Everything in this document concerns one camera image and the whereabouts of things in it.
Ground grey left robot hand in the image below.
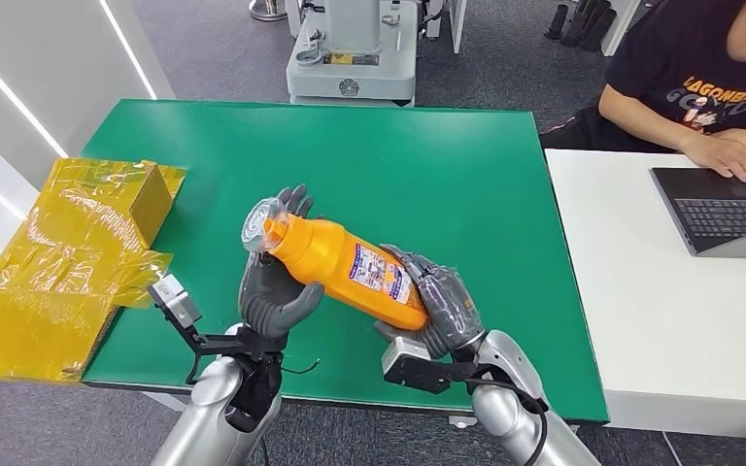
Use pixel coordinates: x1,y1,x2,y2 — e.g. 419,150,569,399
237,184,326,341

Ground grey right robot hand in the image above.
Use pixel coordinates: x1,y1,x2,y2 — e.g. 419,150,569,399
372,243,486,360

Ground orange bottle with label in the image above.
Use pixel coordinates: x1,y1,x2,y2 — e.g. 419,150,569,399
240,197,431,333

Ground green table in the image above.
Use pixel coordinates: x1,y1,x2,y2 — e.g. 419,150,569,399
79,97,612,426

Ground white table leg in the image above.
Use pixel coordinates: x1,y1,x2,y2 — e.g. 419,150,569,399
142,390,188,414

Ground white desk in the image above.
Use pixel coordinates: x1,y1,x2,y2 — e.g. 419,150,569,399
543,148,746,443

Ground yellow film-wrapped cardboard box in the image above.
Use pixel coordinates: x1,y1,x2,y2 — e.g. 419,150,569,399
0,157,188,385

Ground white machine base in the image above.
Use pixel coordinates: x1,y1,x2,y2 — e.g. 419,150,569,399
285,0,422,108

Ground white furniture panel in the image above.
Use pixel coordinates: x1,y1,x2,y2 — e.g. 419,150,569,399
424,0,469,55

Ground dark grey laptop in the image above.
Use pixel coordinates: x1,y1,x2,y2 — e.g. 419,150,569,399
648,166,746,259

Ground round chrome stand base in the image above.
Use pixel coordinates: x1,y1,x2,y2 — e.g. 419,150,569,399
247,0,289,22

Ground black cylindrical legs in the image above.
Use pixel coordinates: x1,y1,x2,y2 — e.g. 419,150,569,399
542,0,620,54

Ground person's right hand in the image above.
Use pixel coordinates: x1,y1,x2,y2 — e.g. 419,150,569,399
680,131,746,187

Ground person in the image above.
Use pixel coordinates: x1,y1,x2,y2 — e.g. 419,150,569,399
538,0,746,187

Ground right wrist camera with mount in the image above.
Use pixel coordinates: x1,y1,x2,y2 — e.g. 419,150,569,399
381,335,479,395

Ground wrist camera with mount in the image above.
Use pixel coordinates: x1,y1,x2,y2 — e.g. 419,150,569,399
381,335,479,395
147,274,254,387

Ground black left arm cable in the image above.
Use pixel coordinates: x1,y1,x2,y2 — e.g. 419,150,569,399
281,357,322,377

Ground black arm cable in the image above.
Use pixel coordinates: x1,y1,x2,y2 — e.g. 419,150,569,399
281,357,322,377
462,376,550,466

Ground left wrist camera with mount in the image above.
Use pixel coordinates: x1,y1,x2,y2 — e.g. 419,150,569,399
147,274,254,387

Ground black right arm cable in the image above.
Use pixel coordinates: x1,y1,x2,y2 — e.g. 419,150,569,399
462,376,550,466

